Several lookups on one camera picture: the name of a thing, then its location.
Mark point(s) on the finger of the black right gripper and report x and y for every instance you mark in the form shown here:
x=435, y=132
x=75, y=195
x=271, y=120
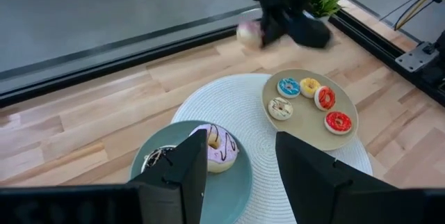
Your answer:
x=309, y=32
x=273, y=27

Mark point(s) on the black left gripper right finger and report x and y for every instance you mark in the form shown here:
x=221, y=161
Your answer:
x=313, y=182

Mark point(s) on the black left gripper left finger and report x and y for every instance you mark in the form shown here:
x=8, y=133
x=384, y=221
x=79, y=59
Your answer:
x=180, y=189

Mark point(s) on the large donut pink icing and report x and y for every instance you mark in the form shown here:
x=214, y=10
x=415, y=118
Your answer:
x=247, y=36

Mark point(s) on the large donut chocolate icing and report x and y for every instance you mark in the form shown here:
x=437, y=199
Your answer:
x=153, y=158

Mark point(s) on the large donut purple icing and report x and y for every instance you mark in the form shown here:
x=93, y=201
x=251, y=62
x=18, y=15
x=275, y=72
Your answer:
x=222, y=156

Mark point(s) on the small donut yellow icing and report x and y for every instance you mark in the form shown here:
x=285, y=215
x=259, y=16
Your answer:
x=305, y=92

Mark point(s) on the small donut blue icing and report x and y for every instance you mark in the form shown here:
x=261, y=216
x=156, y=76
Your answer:
x=283, y=92

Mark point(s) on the small donut red white-striped icing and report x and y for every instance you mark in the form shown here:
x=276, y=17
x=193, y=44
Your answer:
x=320, y=103

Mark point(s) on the small donut white striped icing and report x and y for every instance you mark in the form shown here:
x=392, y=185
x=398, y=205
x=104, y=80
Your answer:
x=274, y=112

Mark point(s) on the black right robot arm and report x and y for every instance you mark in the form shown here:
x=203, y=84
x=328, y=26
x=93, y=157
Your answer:
x=441, y=57

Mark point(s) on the small potted green plant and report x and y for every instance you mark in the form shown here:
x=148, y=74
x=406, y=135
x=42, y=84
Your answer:
x=327, y=1

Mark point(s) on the teal round plate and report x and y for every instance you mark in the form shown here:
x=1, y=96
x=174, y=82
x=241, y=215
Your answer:
x=226, y=196

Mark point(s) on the beige round plate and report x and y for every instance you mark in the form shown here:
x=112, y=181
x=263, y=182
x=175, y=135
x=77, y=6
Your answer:
x=306, y=131

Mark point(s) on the white round woven placemat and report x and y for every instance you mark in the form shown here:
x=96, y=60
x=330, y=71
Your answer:
x=243, y=105

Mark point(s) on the grey metal mounting bracket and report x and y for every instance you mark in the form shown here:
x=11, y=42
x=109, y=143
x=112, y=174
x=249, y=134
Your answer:
x=415, y=57

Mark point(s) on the black aluminium table frame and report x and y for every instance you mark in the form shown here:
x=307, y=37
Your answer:
x=104, y=67

